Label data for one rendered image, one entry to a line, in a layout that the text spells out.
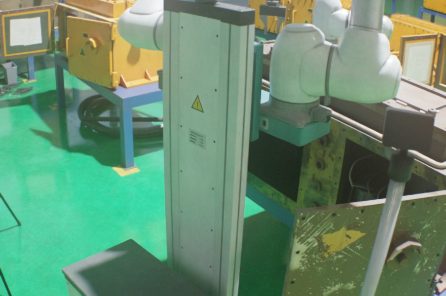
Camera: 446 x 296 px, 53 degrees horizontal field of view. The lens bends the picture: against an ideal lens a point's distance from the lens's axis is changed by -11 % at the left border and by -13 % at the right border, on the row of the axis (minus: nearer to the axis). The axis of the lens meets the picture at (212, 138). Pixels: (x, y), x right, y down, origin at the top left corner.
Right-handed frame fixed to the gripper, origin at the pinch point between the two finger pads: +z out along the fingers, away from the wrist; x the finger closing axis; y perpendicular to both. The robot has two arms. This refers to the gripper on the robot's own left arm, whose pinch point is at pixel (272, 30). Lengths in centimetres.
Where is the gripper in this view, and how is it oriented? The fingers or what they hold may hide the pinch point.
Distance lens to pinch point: 251.8
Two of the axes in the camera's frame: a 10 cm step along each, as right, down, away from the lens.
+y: 1.9, -4.1, 8.9
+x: -9.8, -1.0, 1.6
